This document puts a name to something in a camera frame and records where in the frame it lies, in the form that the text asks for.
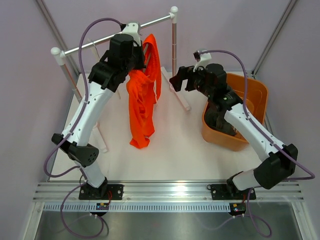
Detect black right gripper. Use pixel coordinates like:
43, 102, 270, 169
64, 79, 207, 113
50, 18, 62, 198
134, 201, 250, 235
169, 62, 214, 99

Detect orange shorts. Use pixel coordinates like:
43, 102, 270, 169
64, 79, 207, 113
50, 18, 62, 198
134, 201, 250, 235
126, 33, 163, 150

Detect white plastic hanger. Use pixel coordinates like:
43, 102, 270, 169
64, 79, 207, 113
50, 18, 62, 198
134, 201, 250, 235
91, 44, 121, 100

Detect dark green shorts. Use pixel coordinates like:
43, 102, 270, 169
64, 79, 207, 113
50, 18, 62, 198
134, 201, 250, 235
204, 105, 240, 137

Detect grey metal hanger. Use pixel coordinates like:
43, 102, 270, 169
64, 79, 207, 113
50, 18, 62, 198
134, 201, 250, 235
143, 33, 162, 104

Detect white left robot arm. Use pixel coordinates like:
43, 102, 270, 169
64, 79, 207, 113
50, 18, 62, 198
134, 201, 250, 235
51, 32, 145, 200

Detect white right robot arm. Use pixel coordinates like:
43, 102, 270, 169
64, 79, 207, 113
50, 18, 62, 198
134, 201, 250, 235
169, 63, 298, 199

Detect orange plastic basket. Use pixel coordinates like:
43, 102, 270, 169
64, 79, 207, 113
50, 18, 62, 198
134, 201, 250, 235
201, 73, 269, 152

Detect silver white clothes rack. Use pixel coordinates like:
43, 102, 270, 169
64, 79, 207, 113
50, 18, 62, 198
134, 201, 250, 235
50, 6, 179, 153

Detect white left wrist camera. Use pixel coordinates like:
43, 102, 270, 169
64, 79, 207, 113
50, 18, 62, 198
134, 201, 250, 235
121, 22, 141, 45

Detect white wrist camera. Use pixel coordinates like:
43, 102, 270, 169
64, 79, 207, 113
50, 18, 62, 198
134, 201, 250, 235
121, 22, 141, 45
193, 48, 212, 72

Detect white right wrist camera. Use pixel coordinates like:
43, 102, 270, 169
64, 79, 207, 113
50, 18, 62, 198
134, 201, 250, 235
193, 48, 212, 72

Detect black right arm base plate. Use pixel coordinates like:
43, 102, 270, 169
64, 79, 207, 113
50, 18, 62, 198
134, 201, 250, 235
206, 183, 257, 200

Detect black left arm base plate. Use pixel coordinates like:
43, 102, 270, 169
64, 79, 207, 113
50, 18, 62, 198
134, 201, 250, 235
78, 183, 124, 201

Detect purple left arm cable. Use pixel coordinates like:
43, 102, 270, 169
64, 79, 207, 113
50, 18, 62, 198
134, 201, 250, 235
43, 17, 127, 238

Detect aluminium mounting rail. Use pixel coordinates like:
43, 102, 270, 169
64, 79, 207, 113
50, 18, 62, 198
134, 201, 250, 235
32, 181, 304, 203

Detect white slotted cable duct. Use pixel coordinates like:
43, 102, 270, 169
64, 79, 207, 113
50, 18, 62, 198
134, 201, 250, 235
42, 202, 231, 213

